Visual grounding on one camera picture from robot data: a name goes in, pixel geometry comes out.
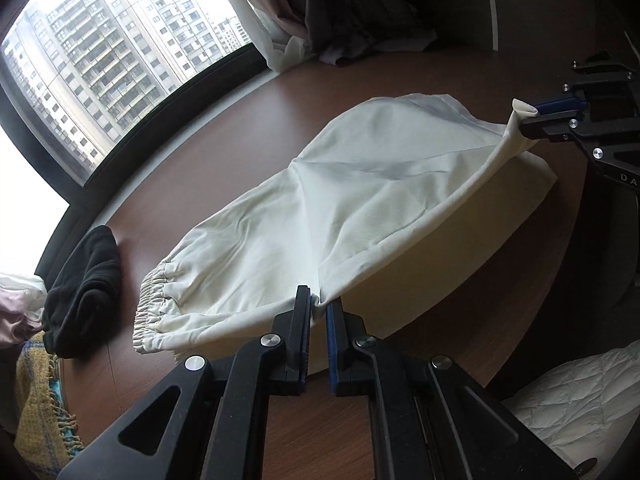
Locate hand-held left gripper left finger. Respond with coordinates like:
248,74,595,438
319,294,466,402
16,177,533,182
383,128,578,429
56,285,313,480

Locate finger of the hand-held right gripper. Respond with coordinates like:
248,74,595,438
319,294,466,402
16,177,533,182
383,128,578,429
519,105,640,160
533,50,640,118

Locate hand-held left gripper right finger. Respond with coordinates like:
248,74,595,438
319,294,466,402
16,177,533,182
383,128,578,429
325,296,583,480

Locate white pants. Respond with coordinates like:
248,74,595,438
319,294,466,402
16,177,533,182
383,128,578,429
131,92,559,361

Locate white quilted cloth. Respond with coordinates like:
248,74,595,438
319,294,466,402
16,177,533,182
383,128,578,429
502,340,640,480

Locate black folded cloth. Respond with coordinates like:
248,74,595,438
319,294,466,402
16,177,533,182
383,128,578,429
41,225,123,359

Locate yellow woven blanket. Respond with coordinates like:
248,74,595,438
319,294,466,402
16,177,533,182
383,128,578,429
14,332,86,466

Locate white sheer curtain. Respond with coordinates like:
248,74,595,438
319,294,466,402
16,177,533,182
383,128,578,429
0,272,48,326
207,0,321,73

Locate high-rise apartment buildings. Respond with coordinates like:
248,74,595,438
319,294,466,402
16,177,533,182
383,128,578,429
2,0,251,171

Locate dark window frame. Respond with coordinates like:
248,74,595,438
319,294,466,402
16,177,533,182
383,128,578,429
0,10,273,281

